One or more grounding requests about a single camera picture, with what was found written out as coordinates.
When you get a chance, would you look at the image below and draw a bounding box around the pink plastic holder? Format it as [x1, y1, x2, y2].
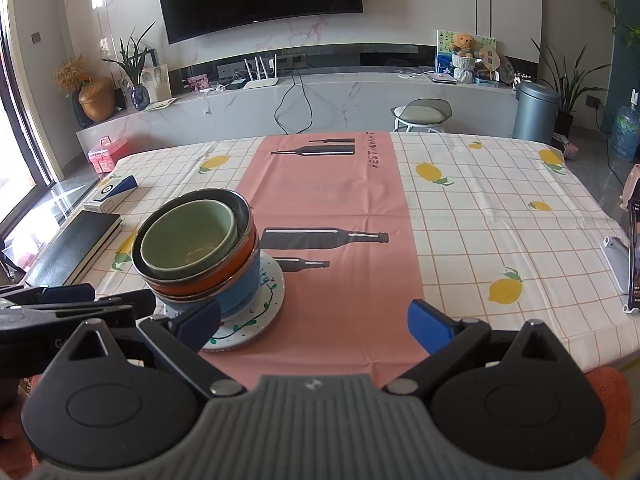
[619, 163, 640, 211]

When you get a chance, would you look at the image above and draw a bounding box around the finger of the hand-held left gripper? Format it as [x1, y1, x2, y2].
[0, 283, 96, 307]
[97, 291, 157, 338]

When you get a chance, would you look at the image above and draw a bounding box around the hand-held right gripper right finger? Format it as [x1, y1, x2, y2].
[385, 299, 581, 397]

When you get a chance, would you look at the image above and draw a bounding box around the blue water jug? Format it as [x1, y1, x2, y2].
[609, 105, 640, 161]

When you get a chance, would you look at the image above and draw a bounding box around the orange steel bowl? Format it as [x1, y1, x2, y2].
[132, 188, 261, 303]

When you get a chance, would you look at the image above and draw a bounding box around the pink plastic case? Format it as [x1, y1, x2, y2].
[88, 136, 132, 173]

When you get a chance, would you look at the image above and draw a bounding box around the black notebook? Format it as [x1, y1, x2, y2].
[25, 211, 124, 288]

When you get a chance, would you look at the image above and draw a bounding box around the tall potted plant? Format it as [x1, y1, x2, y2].
[530, 37, 613, 138]

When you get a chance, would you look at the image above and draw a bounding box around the paddle hand fan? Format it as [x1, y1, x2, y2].
[477, 42, 501, 81]

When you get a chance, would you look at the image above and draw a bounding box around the dark glass vase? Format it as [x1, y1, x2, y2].
[71, 91, 93, 129]

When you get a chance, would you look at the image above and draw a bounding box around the teddy bear in white pot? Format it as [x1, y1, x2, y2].
[451, 33, 477, 83]

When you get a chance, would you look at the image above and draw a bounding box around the fruit printed white plate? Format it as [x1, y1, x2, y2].
[159, 251, 287, 352]

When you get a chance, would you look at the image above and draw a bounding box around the white and blue box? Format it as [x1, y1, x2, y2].
[82, 175, 139, 213]

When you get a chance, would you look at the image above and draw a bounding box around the grey metal trash can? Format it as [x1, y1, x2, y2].
[512, 81, 561, 145]

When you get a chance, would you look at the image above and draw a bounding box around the pink bottle print runner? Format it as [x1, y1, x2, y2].
[200, 131, 426, 391]

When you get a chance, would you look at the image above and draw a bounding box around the black cable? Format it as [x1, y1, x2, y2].
[274, 67, 313, 136]

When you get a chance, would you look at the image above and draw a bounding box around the green leafy plant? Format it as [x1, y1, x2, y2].
[102, 22, 157, 88]

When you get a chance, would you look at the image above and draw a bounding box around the dried flower bunch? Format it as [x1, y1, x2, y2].
[54, 55, 91, 93]

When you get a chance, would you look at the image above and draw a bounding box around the marble television console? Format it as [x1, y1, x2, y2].
[76, 71, 523, 161]

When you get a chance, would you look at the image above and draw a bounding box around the white router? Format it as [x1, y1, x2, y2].
[243, 55, 281, 90]

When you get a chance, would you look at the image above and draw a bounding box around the white stool with grey seat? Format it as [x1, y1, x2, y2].
[391, 98, 452, 134]

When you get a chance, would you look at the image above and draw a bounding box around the colourful painting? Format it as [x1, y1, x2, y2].
[436, 30, 498, 73]

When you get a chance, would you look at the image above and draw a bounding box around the brown round vase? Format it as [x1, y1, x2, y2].
[78, 77, 116, 122]

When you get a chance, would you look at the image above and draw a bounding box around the sliding glass door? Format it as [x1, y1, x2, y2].
[0, 0, 56, 241]

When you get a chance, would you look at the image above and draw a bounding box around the portrait drawing card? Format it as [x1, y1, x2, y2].
[141, 64, 172, 101]

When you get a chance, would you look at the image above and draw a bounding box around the green ceramic bowl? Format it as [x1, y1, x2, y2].
[140, 200, 237, 281]

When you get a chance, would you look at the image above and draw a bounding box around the person's coral fleece clothing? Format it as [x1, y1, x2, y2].
[585, 366, 632, 461]

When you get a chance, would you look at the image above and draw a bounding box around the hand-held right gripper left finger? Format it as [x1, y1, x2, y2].
[50, 301, 247, 398]

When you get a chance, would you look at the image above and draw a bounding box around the blue steel bowl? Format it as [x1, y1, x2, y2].
[160, 250, 263, 317]

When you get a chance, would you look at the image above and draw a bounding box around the black metal frame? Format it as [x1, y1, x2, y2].
[0, 240, 26, 286]

